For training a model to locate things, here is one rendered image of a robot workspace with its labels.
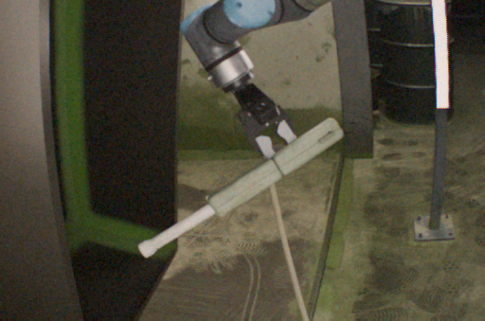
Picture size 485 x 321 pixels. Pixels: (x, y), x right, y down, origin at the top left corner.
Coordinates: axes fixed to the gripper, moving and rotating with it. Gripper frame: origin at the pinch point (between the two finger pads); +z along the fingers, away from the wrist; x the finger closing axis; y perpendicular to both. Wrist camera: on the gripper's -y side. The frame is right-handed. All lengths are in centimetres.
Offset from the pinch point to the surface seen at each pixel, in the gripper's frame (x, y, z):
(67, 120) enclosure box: 42, 38, -36
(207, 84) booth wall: -13, 194, -20
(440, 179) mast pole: -65, 75, 63
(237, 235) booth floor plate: 20, 115, 43
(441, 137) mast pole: -72, 70, 46
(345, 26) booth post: -90, 149, -9
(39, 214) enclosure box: 42, -29, -21
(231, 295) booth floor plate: 34, 73, 50
